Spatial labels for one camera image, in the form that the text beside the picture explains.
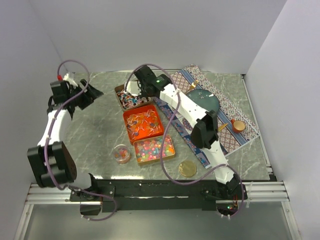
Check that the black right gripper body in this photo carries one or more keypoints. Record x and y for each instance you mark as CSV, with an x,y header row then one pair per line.
x,y
144,93

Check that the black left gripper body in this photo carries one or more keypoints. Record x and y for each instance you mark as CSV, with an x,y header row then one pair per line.
x,y
82,101

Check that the orange tin lollipop candies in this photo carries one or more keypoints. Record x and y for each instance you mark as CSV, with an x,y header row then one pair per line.
x,y
142,123

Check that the clear plastic jar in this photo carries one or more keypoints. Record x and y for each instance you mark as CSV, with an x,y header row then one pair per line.
x,y
121,154

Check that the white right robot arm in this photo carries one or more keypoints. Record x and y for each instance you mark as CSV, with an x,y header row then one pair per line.
x,y
204,123

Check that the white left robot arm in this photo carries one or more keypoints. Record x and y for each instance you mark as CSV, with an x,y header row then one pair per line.
x,y
50,156

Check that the gold tin colourful jelly candies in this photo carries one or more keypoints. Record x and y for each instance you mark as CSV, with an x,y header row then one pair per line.
x,y
148,151

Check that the patterned blue placemat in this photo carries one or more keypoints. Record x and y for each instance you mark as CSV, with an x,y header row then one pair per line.
x,y
229,140

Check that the gold fork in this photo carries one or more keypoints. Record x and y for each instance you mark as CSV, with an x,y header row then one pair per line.
x,y
193,85

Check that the teal round plate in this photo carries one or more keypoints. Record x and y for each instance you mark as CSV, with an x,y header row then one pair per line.
x,y
205,99

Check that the gold knife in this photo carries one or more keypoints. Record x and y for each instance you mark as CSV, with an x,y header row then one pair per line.
x,y
221,127

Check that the gold round jar lid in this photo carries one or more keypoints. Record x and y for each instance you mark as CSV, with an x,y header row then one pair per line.
x,y
187,168

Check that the small copper cup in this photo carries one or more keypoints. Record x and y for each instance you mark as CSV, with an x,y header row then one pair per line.
x,y
237,125

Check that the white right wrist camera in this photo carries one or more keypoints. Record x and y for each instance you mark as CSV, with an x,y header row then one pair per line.
x,y
132,88

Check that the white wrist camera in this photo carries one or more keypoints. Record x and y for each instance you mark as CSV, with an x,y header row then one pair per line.
x,y
132,88
68,77

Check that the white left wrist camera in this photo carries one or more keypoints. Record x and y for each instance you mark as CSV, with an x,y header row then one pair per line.
x,y
68,77

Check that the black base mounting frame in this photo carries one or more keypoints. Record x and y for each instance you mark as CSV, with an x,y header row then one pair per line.
x,y
134,195

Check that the aluminium rail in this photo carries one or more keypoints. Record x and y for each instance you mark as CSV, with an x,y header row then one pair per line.
x,y
267,191

